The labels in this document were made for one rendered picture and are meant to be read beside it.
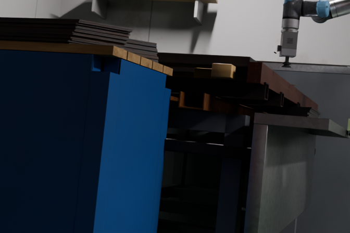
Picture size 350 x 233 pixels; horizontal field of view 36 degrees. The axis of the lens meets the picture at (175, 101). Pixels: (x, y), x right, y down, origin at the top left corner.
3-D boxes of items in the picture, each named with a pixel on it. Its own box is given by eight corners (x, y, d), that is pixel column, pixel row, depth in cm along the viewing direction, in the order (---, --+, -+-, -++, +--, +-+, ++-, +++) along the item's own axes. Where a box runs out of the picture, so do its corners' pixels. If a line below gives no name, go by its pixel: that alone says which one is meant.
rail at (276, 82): (246, 82, 156) (248, 61, 156) (310, 114, 307) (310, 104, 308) (260, 83, 154) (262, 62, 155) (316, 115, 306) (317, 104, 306)
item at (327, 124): (253, 123, 150) (254, 112, 150) (308, 134, 272) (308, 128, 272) (328, 130, 143) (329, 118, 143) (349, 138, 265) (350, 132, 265)
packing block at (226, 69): (210, 76, 158) (211, 63, 158) (215, 78, 163) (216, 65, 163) (230, 77, 156) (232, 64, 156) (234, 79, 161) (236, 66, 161)
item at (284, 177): (241, 250, 148) (253, 123, 150) (301, 204, 270) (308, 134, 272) (255, 253, 147) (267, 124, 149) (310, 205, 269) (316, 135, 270)
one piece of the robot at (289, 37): (275, 25, 242) (271, 61, 242) (277, 22, 233) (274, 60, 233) (297, 26, 242) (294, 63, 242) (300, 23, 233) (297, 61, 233)
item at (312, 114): (264, 114, 159) (265, 101, 160) (285, 120, 196) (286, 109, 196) (307, 118, 155) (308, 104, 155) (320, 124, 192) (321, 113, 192)
